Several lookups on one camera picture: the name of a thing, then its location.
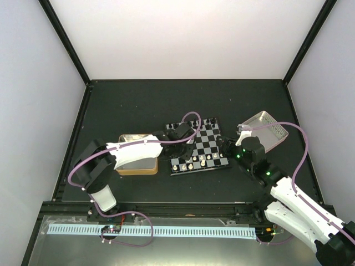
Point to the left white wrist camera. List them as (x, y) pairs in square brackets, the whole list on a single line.
[(184, 131)]

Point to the black aluminium frame right post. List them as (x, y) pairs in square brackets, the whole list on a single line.
[(313, 32)]

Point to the small green circuit board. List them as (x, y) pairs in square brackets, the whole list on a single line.
[(111, 229)]

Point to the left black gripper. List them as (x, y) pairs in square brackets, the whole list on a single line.
[(187, 155)]

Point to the light blue cable duct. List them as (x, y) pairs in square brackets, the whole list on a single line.
[(155, 231)]

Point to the black aluminium frame post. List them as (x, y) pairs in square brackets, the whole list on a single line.
[(313, 32), (61, 33)]

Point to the black and silver chessboard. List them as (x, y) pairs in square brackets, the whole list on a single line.
[(205, 148)]

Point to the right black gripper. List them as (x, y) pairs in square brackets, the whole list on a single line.
[(227, 146)]

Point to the gold metal tin tray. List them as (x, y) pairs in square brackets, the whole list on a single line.
[(147, 166)]

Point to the black aluminium frame left post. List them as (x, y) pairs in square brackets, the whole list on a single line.
[(61, 33)]

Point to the pink metal tin tray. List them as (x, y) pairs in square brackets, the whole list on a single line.
[(269, 137)]

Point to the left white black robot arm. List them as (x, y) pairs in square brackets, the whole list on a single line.
[(92, 170)]

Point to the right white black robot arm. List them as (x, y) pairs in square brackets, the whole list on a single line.
[(286, 205)]

